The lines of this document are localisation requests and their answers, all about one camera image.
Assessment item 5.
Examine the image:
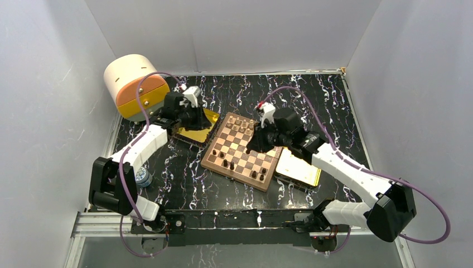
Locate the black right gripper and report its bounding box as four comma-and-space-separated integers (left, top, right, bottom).
246, 119, 291, 154

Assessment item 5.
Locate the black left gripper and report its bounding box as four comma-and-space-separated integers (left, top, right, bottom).
176, 103, 212, 131

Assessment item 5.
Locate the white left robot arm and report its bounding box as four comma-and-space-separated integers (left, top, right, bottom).
88, 86, 211, 232

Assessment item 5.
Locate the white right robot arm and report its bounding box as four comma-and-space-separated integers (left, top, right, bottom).
246, 103, 417, 242

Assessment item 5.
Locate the wooden chess board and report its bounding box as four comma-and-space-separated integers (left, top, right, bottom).
201, 112, 282, 192

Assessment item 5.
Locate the gold tin box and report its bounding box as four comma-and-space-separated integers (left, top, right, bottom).
172, 107, 223, 149

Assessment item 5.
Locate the gold tin lid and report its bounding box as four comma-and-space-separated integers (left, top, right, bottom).
276, 147, 321, 187

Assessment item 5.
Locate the small white blue bottle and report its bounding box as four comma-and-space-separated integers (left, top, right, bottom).
135, 167, 152, 188

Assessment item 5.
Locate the round cream drawer cabinet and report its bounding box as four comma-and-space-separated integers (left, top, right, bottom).
103, 54, 170, 122

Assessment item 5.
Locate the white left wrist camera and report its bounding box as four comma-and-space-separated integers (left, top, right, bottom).
179, 84, 201, 108

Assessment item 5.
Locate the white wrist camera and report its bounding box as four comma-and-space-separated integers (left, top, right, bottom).
257, 102, 276, 128
179, 84, 201, 108

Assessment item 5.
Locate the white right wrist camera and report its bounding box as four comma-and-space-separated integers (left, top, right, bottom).
257, 102, 276, 128

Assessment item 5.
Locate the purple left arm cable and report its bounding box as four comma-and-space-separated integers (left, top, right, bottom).
119, 71, 186, 259

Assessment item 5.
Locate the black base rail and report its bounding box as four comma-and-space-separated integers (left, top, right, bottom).
130, 209, 350, 248

